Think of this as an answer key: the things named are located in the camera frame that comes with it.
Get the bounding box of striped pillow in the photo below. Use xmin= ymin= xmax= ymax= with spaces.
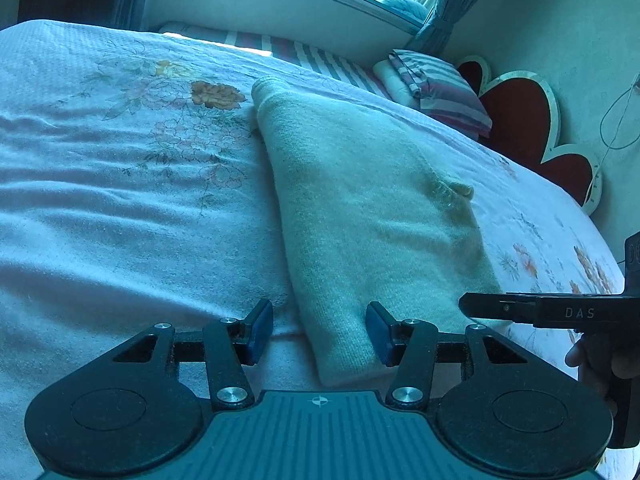
xmin=388 ymin=48 xmax=494 ymax=139

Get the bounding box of cream knitted sweater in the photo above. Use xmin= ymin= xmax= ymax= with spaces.
xmin=250 ymin=75 xmax=507 ymax=389

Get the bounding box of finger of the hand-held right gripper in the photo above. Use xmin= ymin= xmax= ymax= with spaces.
xmin=458 ymin=292 xmax=539 ymax=324

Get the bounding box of blue folded bedding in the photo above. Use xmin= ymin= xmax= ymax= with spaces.
xmin=359 ymin=0 xmax=429 ymax=22

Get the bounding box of person's right hand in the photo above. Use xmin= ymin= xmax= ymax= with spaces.
xmin=564 ymin=329 xmax=640 ymax=415

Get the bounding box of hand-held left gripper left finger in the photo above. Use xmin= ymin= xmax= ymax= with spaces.
xmin=112 ymin=299 xmax=275 ymax=411

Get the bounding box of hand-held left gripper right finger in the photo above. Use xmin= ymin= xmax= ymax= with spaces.
xmin=365 ymin=301 xmax=531 ymax=407

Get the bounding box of striped bed sheet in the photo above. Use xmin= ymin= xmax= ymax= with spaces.
xmin=158 ymin=22 xmax=394 ymax=99

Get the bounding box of thin wall cable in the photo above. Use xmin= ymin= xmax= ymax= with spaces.
xmin=599 ymin=72 xmax=640 ymax=151

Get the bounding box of white folded quilt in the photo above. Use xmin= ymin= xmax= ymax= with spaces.
xmin=372 ymin=58 xmax=422 ymax=109

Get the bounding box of heart-shaped red headboard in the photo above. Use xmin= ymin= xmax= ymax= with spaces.
xmin=454 ymin=54 xmax=604 ymax=217

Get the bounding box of floral pink blanket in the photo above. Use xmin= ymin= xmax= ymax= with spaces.
xmin=0 ymin=19 xmax=629 ymax=480

